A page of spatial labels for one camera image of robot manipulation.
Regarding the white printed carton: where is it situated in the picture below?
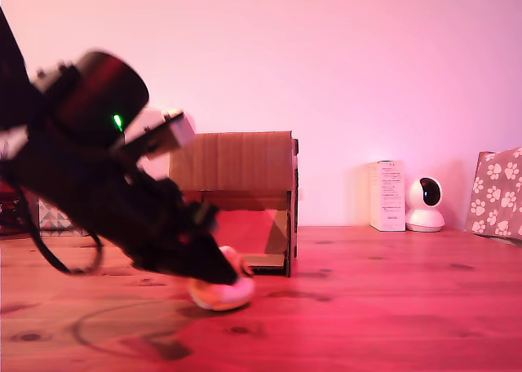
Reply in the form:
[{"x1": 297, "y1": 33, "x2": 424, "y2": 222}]
[{"x1": 368, "y1": 159, "x2": 408, "y2": 233}]

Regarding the orange and white footbag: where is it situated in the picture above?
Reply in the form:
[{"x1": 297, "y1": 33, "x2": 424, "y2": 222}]
[{"x1": 188, "y1": 245, "x2": 256, "y2": 312}]

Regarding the triangle pattern box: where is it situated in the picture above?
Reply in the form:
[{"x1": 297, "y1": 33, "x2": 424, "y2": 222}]
[{"x1": 38, "y1": 198, "x2": 93, "y2": 237}]

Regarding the small white round camera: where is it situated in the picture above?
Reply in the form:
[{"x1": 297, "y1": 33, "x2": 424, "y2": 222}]
[{"x1": 405, "y1": 176, "x2": 447, "y2": 233}]

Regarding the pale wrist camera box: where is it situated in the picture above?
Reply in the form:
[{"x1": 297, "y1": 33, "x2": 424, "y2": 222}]
[{"x1": 121, "y1": 107, "x2": 197, "y2": 162}]

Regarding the cardboard dice tower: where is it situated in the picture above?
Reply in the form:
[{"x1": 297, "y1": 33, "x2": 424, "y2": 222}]
[{"x1": 168, "y1": 130, "x2": 301, "y2": 278}]

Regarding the paw print bag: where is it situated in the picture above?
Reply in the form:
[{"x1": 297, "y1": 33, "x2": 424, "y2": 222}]
[{"x1": 464, "y1": 146, "x2": 522, "y2": 243}]

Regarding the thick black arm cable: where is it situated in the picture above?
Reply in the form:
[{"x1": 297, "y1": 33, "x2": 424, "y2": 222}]
[{"x1": 15, "y1": 183, "x2": 104, "y2": 276}]

